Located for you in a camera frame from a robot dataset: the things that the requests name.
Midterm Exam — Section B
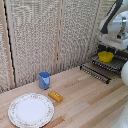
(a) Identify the orange butter box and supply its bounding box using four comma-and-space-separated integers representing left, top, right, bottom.
47, 90, 64, 103

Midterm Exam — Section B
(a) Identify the yellow bowl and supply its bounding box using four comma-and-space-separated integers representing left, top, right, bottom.
97, 50, 115, 64

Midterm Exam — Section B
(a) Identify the blue mug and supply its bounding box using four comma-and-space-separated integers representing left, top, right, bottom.
38, 71, 52, 90

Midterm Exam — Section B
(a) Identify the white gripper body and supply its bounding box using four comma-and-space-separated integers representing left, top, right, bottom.
99, 32, 128, 51

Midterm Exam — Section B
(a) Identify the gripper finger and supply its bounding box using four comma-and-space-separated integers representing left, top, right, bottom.
104, 45, 110, 54
113, 48, 119, 57

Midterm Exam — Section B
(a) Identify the white floral rim plate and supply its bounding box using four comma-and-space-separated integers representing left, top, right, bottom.
7, 92, 55, 128

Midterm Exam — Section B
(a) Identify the black wire dish rack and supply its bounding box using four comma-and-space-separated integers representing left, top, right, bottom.
79, 43, 128, 85

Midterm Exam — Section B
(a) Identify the beige woven folding screen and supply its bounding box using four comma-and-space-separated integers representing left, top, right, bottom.
0, 0, 128, 94

